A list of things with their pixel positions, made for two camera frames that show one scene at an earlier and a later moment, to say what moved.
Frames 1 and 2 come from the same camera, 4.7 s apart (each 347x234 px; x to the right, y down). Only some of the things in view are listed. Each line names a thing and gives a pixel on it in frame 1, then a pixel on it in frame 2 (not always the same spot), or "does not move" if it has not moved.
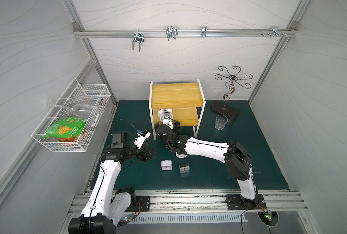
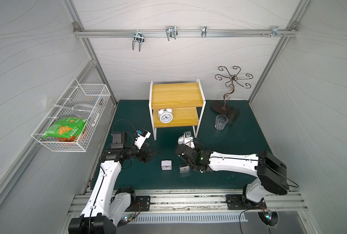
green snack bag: [65, 127] does not move
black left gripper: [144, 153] does not move
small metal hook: [203, 32] does not move
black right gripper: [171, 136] -> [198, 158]
